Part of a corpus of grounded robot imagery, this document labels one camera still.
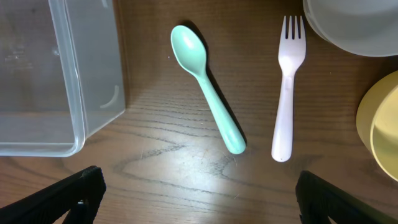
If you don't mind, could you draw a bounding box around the yellow plastic bowl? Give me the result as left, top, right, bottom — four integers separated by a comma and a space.
356, 72, 397, 180

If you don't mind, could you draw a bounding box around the clear plastic container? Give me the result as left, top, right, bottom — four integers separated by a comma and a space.
1, 0, 126, 157

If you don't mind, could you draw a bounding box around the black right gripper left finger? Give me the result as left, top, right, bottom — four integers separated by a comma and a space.
1, 166, 106, 224

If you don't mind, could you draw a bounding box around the grey plastic bowl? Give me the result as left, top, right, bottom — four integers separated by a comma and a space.
303, 0, 397, 57

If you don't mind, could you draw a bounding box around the pink plastic fork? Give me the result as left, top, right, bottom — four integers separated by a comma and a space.
271, 16, 307, 162

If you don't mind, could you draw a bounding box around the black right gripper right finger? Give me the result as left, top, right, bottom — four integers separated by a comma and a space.
295, 170, 397, 224

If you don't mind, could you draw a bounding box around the mint green plastic spoon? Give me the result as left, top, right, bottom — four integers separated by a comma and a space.
170, 25, 246, 154

